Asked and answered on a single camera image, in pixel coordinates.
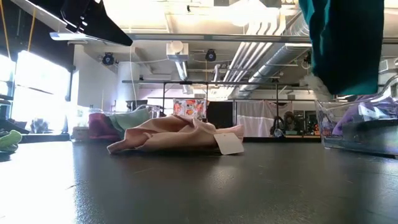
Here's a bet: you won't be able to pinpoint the mint green towel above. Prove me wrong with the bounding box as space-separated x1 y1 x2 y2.
108 108 150 139

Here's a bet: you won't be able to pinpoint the magenta towel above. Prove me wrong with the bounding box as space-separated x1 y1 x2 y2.
88 112 122 141

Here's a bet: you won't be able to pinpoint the pale pink towel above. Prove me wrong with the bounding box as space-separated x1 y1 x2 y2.
106 114 245 155

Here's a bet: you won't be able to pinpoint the teal towel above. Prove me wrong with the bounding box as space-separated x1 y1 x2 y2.
298 0 386 96

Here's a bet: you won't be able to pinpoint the navy blue towel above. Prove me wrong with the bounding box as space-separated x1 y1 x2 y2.
341 119 398 146

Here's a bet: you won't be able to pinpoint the ceiling light fixture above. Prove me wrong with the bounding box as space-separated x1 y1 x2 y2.
49 32 91 41

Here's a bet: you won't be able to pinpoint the white round column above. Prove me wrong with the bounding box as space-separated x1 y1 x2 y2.
116 61 141 111

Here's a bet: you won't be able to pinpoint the white ceiling unit box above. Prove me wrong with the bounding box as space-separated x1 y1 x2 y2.
166 40 190 62

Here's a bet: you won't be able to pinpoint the floral patterned cloth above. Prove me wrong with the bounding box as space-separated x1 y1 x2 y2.
173 98 208 122

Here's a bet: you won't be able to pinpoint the black square panel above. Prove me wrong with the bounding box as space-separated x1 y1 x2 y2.
206 101 234 129

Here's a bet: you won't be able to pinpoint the white ceiling pipes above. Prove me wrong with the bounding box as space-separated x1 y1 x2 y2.
222 12 287 82

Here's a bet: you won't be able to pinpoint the white paper tag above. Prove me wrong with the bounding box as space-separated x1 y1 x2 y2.
213 132 245 156

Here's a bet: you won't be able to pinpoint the white hanging cloth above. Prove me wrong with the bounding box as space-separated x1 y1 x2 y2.
236 100 293 138

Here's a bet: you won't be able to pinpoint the person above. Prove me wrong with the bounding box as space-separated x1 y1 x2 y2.
283 111 300 135

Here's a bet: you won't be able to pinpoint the white air conditioner unit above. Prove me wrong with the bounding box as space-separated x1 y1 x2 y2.
378 58 398 74

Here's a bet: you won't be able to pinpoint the yellow hanging cable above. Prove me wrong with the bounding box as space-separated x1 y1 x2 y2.
27 9 37 52
0 0 12 60

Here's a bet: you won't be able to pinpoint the grey overhead frame bar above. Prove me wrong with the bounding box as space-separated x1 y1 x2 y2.
124 33 398 44

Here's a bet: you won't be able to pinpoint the black rail frame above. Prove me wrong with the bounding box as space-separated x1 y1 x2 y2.
123 80 321 138

